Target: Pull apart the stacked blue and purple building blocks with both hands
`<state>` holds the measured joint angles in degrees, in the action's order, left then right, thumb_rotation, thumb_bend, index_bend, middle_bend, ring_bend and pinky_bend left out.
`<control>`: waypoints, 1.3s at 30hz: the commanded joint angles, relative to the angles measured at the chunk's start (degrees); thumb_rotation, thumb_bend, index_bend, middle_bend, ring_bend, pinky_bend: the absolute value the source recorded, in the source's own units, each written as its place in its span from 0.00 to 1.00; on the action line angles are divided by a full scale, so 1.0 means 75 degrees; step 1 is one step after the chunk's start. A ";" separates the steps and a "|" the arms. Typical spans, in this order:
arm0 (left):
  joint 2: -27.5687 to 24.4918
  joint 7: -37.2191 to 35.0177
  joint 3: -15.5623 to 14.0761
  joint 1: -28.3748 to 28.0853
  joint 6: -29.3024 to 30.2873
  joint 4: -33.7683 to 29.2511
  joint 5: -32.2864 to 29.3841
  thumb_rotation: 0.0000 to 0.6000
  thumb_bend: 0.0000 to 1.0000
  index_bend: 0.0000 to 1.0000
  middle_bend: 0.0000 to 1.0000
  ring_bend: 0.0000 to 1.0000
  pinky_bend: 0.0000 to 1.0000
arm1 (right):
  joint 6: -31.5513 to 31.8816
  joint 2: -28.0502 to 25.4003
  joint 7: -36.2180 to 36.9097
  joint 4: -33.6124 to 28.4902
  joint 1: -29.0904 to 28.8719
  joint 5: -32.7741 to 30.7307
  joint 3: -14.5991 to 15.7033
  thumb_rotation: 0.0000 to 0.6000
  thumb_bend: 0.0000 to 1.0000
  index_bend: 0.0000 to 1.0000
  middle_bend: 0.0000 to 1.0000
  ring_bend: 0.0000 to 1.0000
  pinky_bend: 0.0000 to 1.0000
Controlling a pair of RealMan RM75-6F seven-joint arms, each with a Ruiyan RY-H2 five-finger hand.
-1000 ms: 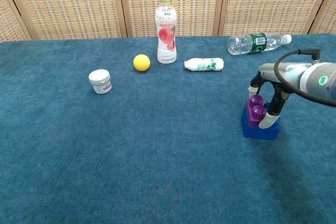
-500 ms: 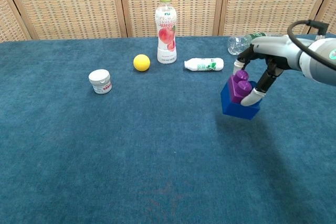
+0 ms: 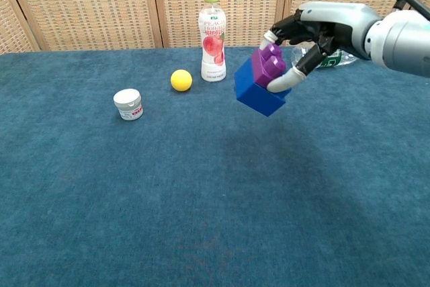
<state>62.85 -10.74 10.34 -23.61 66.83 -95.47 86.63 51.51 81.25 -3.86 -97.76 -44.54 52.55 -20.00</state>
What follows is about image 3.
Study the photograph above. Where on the blue building block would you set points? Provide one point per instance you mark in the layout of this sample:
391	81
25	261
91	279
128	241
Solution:
258	97

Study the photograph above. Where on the woven folding screen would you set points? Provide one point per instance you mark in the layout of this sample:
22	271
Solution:
100	4

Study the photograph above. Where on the clear water bottle green label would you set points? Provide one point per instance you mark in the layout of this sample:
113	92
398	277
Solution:
336	60

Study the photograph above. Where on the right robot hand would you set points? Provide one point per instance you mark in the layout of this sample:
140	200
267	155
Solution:
336	21

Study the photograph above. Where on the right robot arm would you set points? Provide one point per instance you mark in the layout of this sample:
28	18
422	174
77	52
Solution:
403	43

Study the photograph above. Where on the purple building block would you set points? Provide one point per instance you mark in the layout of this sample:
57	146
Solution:
268	65

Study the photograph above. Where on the peach drink bottle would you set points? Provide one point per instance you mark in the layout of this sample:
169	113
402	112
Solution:
212	45

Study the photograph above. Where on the white plastic jar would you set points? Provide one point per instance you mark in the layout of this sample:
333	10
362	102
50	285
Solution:
128	105

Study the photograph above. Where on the blue table cloth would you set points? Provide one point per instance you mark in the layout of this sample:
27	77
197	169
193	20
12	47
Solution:
168	183

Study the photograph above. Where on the yellow ball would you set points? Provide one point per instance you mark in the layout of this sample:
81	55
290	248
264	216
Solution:
181	80

